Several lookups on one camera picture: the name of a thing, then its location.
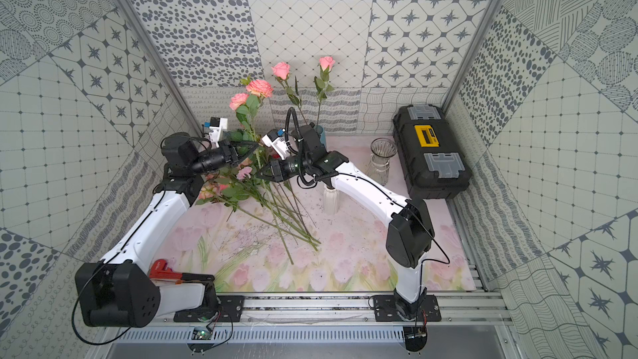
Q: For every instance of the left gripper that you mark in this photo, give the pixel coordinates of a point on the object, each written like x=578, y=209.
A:
x=233, y=154

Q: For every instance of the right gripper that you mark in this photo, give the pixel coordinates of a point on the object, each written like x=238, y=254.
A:
x=277, y=169

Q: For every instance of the pink peony flower stem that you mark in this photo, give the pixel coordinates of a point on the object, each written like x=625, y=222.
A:
x=246, y=106

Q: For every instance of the pink rose stem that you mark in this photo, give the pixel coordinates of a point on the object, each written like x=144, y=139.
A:
x=322, y=82
x=282, y=74

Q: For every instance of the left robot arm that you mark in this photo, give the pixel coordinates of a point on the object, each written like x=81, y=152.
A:
x=117, y=290

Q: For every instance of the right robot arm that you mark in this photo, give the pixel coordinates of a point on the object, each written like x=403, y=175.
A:
x=410, y=232

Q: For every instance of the blue cylindrical vase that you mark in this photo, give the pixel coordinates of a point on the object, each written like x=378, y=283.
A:
x=322, y=135

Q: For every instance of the bunch of artificial flowers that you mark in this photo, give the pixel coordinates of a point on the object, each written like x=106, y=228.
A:
x=219, y=188

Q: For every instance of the white ribbed vase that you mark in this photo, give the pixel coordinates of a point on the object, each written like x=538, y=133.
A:
x=330, y=200

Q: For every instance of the clear glass vase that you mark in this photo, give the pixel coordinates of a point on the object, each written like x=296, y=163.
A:
x=383, y=150

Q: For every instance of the black toolbox yellow latch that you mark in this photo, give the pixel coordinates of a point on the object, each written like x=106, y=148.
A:
x=433, y=164

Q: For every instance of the red pipe wrench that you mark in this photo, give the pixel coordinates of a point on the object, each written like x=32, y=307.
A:
x=161, y=271

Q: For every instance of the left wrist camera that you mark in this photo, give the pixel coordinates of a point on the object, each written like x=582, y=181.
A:
x=215, y=130

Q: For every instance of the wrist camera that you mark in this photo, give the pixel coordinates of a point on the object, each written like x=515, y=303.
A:
x=275, y=140
x=215, y=130

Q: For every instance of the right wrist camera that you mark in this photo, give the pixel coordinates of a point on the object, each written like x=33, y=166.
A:
x=275, y=140

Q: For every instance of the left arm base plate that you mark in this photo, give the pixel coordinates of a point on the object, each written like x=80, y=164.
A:
x=229, y=307

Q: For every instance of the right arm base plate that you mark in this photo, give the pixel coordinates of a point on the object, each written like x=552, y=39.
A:
x=393, y=308

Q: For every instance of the aluminium rail frame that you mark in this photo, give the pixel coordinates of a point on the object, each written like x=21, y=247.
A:
x=350, y=309

